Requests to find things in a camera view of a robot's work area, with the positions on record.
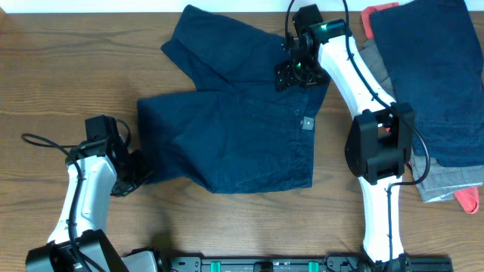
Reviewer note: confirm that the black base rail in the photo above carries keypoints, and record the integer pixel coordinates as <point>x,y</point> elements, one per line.
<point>302,264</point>

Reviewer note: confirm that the navy blue shorts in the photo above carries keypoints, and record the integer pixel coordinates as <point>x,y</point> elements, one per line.
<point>235,133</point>

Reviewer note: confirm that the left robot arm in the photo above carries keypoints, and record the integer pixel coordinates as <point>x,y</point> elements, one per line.
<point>98,169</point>

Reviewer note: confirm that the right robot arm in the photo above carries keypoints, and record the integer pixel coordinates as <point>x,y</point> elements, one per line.
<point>379,140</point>

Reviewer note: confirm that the folded navy garment on pile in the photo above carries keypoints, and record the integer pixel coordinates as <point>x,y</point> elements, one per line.
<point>433,56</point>

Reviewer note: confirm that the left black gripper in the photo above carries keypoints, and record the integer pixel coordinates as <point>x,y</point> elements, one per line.
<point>145,168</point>

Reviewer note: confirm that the grey folded garment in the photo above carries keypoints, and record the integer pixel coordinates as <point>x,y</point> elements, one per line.
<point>427,177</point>

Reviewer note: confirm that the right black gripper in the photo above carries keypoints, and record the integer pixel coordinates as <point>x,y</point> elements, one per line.
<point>285,76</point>

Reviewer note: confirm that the red folded garment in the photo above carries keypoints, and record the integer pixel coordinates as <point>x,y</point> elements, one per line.
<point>467,198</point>

